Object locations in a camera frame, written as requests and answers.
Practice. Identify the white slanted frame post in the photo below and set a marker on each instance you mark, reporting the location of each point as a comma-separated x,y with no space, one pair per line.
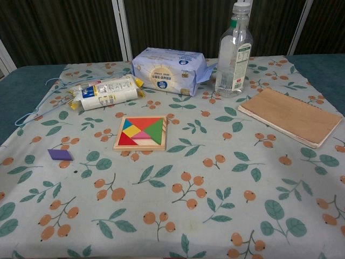
299,27

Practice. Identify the brown cover notebook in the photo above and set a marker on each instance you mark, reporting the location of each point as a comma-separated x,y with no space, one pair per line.
291,116

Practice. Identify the orange-red large triangle piece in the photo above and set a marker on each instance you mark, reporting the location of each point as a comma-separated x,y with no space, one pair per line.
143,122

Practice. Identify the white double frame post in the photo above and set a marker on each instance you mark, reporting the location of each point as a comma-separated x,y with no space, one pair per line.
121,29

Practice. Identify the clear plastic bottle green label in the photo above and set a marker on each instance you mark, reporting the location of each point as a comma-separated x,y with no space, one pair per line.
231,67

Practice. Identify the teal table cover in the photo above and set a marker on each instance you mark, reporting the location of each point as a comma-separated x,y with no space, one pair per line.
323,73

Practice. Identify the dark pleated curtain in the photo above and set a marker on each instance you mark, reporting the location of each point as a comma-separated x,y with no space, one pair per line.
67,32

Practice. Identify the white frame post corner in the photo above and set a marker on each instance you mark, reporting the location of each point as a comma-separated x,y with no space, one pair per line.
6,58

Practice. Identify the white snack pack yellow ends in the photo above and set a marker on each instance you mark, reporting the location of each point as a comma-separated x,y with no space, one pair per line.
107,100

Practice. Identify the yellow square tangram piece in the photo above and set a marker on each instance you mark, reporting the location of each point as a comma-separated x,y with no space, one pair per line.
131,132

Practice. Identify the pink small triangle piece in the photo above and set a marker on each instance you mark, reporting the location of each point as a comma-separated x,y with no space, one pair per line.
141,135

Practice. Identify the wooden tangram puzzle tray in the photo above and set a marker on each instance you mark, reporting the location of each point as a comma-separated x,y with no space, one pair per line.
140,148

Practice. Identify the floral orange berry tablecloth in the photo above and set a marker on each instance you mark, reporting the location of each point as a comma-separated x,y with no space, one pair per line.
188,175

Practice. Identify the blue small triangle piece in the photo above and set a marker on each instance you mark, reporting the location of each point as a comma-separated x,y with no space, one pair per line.
126,126

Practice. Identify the pale blue tissue pack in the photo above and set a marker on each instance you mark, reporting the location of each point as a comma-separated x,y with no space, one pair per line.
167,70

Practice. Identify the green large triangle piece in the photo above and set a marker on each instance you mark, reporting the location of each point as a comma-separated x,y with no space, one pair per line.
157,132

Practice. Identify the red medium triangle piece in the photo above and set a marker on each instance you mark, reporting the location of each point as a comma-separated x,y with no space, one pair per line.
124,141

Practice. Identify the snack pack with blue label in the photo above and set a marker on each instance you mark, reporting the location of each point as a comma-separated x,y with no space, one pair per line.
107,87

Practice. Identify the purple parallelogram tangram piece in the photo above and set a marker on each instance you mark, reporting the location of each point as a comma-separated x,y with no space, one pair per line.
60,154

